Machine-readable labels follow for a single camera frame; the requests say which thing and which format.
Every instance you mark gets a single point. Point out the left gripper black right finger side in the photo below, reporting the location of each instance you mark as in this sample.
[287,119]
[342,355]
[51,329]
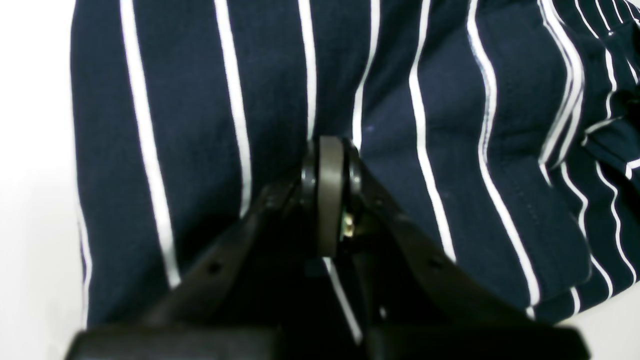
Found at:
[442,282]

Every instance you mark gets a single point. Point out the left gripper black left finger side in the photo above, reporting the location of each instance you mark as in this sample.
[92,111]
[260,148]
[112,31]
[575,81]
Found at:
[247,272]

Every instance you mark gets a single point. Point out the navy white striped T-shirt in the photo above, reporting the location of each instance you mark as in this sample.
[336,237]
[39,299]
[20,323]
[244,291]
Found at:
[508,130]

